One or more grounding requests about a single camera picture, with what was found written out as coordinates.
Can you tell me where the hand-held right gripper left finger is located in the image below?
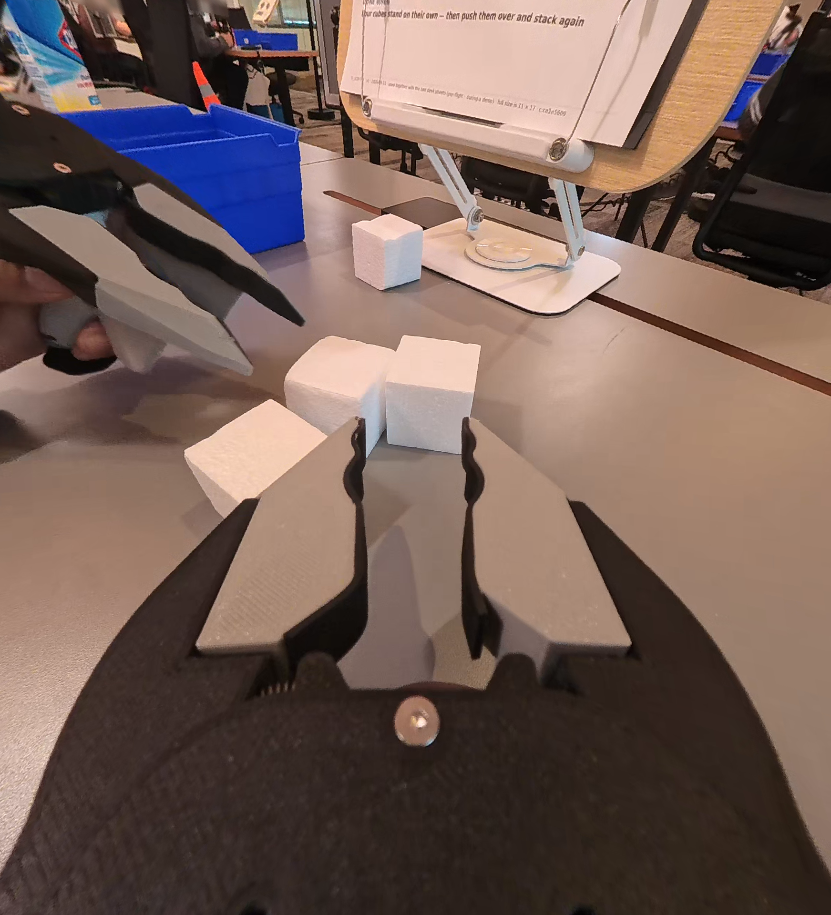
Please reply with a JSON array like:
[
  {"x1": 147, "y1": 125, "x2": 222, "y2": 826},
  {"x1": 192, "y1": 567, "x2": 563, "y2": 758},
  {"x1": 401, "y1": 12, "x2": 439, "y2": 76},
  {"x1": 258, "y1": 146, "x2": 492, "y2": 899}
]
[{"x1": 195, "y1": 417, "x2": 369, "y2": 662}]

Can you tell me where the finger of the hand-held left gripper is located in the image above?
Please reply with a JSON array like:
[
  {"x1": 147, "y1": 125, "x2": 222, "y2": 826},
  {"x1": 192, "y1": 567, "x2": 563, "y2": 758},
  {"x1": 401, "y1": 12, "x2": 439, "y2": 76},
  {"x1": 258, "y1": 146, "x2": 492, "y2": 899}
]
[
  {"x1": 10, "y1": 207, "x2": 255, "y2": 377},
  {"x1": 110, "y1": 184, "x2": 307, "y2": 327}
]

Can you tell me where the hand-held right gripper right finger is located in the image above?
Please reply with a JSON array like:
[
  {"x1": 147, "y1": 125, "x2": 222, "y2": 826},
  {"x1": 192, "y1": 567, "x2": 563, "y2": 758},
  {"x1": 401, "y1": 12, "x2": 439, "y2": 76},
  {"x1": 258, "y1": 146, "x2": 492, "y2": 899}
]
[{"x1": 460, "y1": 417, "x2": 634, "y2": 683}]

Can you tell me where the white hard foam cube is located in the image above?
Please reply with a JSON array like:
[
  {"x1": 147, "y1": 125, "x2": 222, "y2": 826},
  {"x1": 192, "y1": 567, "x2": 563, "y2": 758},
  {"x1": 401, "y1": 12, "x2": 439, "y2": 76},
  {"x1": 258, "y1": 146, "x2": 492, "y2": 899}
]
[
  {"x1": 351, "y1": 214, "x2": 425, "y2": 291},
  {"x1": 385, "y1": 335, "x2": 482, "y2": 454},
  {"x1": 284, "y1": 337, "x2": 396, "y2": 438},
  {"x1": 185, "y1": 399, "x2": 328, "y2": 519}
]

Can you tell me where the blue plastic bin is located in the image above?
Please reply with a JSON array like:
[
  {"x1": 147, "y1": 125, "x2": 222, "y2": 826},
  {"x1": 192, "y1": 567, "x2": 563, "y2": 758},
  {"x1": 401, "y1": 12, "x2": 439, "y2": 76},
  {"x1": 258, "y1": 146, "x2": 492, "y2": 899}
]
[{"x1": 58, "y1": 103, "x2": 307, "y2": 254}]

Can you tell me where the disinfectant wipes canister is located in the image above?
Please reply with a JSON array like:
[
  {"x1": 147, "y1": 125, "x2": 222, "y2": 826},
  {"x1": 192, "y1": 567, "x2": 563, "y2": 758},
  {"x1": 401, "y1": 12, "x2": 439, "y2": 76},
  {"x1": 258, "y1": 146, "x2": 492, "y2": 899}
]
[{"x1": 0, "y1": 0, "x2": 102, "y2": 115}]

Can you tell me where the orange traffic cone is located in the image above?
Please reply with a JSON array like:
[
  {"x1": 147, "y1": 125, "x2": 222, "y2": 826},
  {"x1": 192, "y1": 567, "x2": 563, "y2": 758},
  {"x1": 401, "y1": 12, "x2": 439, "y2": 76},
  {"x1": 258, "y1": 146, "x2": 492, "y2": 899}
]
[{"x1": 190, "y1": 61, "x2": 223, "y2": 112}]

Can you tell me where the wooden top background desk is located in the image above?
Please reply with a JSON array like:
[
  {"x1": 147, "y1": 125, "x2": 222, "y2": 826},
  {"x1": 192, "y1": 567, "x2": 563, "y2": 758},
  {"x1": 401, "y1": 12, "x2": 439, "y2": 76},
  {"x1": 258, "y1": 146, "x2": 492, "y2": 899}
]
[{"x1": 226, "y1": 46, "x2": 323, "y2": 126}]

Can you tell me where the black phone on table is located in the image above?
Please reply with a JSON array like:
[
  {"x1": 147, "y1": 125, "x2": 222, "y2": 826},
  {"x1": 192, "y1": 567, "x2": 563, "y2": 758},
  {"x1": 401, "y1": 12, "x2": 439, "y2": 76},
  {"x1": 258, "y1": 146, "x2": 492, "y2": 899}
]
[{"x1": 383, "y1": 196, "x2": 459, "y2": 230}]

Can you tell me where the black office chair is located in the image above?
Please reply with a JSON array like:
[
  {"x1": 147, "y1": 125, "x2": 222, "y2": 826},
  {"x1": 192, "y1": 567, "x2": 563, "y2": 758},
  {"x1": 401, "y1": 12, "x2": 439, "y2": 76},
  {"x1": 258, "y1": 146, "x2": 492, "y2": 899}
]
[
  {"x1": 693, "y1": 0, "x2": 831, "y2": 293},
  {"x1": 458, "y1": 153, "x2": 588, "y2": 215}
]

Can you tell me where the printed instruction sheet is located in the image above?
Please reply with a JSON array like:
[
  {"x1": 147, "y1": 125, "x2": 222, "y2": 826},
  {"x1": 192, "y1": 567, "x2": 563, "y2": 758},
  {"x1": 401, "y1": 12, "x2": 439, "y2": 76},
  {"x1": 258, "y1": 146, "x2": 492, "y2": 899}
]
[{"x1": 340, "y1": 0, "x2": 709, "y2": 150}]

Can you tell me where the white wooden document stand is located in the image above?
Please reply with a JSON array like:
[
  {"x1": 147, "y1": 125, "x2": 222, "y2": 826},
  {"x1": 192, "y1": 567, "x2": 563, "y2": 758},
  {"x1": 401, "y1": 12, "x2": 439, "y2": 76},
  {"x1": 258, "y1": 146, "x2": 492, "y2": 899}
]
[{"x1": 335, "y1": 0, "x2": 788, "y2": 315}]

